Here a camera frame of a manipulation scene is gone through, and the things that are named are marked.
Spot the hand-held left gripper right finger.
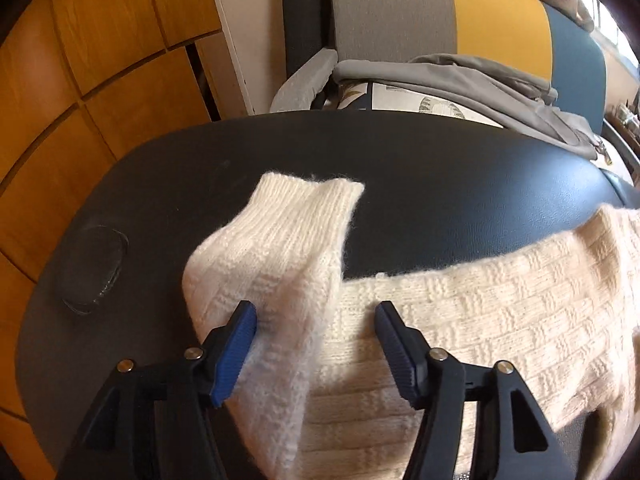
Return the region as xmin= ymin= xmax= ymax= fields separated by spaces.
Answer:
xmin=375 ymin=301 xmax=576 ymax=480

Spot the wooden wardrobe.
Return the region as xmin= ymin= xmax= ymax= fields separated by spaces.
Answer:
xmin=0 ymin=0 xmax=223 ymax=480

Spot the patterned seat cushion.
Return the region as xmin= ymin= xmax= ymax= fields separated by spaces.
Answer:
xmin=337 ymin=80 xmax=506 ymax=128

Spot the grey yellow blue chair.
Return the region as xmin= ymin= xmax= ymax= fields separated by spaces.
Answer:
xmin=270 ymin=0 xmax=640 ymax=171

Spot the window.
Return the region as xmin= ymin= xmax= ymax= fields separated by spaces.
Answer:
xmin=592 ymin=0 xmax=640 ymax=68

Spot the cream knit sweater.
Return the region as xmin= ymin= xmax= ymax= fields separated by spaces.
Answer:
xmin=181 ymin=172 xmax=640 ymax=480

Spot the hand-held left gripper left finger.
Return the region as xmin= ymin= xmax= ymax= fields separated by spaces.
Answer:
xmin=60 ymin=301 xmax=258 ymax=480

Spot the grey garment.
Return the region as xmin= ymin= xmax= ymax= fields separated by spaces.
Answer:
xmin=332 ymin=52 xmax=608 ymax=161

